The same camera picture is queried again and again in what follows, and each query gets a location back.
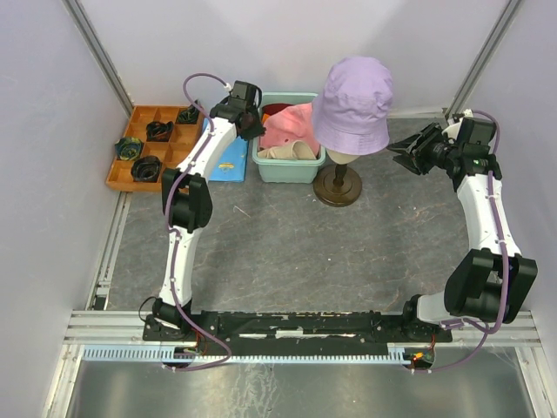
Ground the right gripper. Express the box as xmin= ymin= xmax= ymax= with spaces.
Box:
xmin=386 ymin=122 xmax=460 ymax=177

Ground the pink bucket hat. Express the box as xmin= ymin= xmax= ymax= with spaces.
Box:
xmin=259 ymin=103 xmax=320 ymax=157

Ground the blue printed cloth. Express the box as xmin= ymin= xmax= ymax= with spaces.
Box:
xmin=192 ymin=118 xmax=248 ymax=182

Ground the purple bucket hat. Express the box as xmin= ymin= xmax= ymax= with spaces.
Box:
xmin=312 ymin=56 xmax=393 ymax=156

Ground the teal plastic basket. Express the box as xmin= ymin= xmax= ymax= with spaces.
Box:
xmin=252 ymin=92 xmax=326 ymax=184

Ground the cream mannequin head stand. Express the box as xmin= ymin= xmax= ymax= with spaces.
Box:
xmin=312 ymin=149 xmax=362 ymax=207

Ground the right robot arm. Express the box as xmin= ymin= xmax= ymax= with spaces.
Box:
xmin=387 ymin=111 xmax=538 ymax=340

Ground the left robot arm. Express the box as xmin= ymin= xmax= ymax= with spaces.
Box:
xmin=146 ymin=81 xmax=265 ymax=340

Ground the dark red hat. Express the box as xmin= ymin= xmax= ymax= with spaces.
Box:
xmin=262 ymin=103 xmax=291 ymax=116

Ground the green patterned rolled tie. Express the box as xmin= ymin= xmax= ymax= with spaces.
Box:
xmin=175 ymin=99 xmax=200 ymax=125

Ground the beige bucket hat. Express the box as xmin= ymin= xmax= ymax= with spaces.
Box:
xmin=257 ymin=140 xmax=317 ymax=160

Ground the dark brown rolled tie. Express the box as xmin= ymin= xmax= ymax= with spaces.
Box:
xmin=131 ymin=156 xmax=162 ymax=183

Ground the yellow blue rolled tie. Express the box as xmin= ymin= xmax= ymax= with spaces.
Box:
xmin=114 ymin=137 xmax=144 ymax=161

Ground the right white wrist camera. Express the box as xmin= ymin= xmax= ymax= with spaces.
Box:
xmin=443 ymin=109 xmax=473 ymax=139

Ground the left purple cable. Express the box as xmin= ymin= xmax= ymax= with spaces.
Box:
xmin=164 ymin=73 xmax=232 ymax=372

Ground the purple cable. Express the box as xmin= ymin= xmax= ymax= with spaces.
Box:
xmin=408 ymin=109 xmax=513 ymax=374
xmin=164 ymin=73 xmax=232 ymax=372

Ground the right aluminium corner post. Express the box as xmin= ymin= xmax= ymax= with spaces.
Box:
xmin=443 ymin=0 xmax=523 ymax=118

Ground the aluminium corner post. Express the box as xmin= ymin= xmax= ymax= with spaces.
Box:
xmin=62 ymin=0 xmax=133 ymax=117
xmin=443 ymin=0 xmax=523 ymax=118

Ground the left aluminium corner post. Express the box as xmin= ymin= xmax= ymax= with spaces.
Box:
xmin=62 ymin=0 xmax=133 ymax=117

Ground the light blue cable duct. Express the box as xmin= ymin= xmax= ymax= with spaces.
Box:
xmin=82 ymin=345 xmax=410 ymax=366

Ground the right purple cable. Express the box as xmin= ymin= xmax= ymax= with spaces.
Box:
xmin=408 ymin=109 xmax=513 ymax=374

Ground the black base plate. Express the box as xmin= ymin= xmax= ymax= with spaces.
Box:
xmin=142 ymin=310 xmax=453 ymax=354

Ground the aluminium front rail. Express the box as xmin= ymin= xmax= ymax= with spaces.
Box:
xmin=63 ymin=311 xmax=541 ymax=347

